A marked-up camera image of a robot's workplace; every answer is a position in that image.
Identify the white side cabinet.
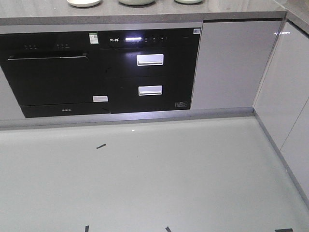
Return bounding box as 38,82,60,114
253,21,309,184

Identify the pale green round plate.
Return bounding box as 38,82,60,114
175,0,203,4

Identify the black drawer appliance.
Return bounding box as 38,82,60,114
98,27,201,114

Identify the white round plate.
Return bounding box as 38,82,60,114
67,0,101,8

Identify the pale green electric pot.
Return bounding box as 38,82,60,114
119,0,155,6

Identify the white cabinet door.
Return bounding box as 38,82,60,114
191,20,281,109

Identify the black built-in dishwasher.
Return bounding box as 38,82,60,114
0,31,110,118

